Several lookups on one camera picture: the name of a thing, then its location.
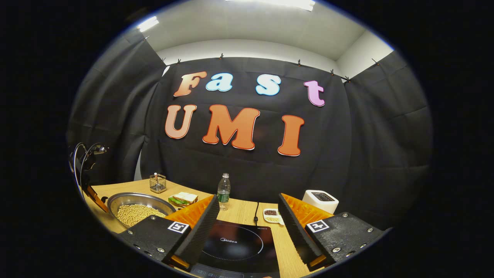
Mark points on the large rectangular ceiling light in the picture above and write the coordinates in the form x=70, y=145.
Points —
x=278, y=3

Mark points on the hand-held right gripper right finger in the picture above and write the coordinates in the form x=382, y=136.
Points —
x=295, y=227

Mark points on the pile of yellow soybeans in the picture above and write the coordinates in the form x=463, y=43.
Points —
x=135, y=214

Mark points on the black backdrop cloth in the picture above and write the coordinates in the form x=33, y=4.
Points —
x=366, y=154

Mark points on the narrow ceiling light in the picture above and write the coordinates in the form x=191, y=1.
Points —
x=148, y=24

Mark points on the stainless steel pot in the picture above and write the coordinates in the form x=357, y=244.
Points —
x=127, y=200

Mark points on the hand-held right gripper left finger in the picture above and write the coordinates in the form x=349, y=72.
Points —
x=200, y=231

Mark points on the clear plastic water bottle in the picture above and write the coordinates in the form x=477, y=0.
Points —
x=224, y=193

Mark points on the black induction cooktop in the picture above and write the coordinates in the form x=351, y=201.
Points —
x=239, y=247

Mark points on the white toaster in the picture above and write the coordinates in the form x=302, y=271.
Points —
x=318, y=202

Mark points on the sandwich with lettuce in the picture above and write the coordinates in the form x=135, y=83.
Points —
x=185, y=199

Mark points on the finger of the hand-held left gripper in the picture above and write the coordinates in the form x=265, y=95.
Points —
x=96, y=197

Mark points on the small white bean tray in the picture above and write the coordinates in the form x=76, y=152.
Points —
x=272, y=216

